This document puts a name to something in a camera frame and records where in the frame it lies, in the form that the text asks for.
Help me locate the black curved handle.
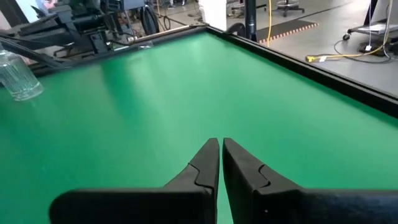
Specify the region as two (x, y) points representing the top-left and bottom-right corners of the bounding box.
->
(225, 22), (247, 37)

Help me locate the long yellow cable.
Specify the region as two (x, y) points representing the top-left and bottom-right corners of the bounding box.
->
(266, 0), (274, 48)

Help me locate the black stool base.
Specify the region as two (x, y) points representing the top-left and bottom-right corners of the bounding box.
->
(271, 0), (306, 18)

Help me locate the white column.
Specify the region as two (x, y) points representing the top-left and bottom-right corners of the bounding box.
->
(198, 0), (228, 32)

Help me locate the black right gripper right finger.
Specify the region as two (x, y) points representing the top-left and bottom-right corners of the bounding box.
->
(222, 138), (398, 224)

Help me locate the yellow cable with plug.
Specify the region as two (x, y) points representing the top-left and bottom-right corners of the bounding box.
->
(305, 0), (393, 63)

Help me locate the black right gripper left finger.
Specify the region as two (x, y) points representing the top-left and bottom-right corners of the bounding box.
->
(49, 138), (221, 224)

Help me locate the black pole stand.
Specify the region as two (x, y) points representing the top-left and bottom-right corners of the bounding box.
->
(244, 0), (258, 43)

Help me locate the rolling desk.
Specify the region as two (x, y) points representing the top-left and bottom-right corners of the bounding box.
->
(341, 0), (398, 43)

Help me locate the dark mat orange-striped edge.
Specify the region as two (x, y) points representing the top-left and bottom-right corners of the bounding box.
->
(256, 19), (320, 44)

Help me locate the clear cut-glass vase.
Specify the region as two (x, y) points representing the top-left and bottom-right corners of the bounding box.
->
(0, 43), (45, 102)

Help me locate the black frame strut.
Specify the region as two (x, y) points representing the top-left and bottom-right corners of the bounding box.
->
(0, 34), (68, 69)

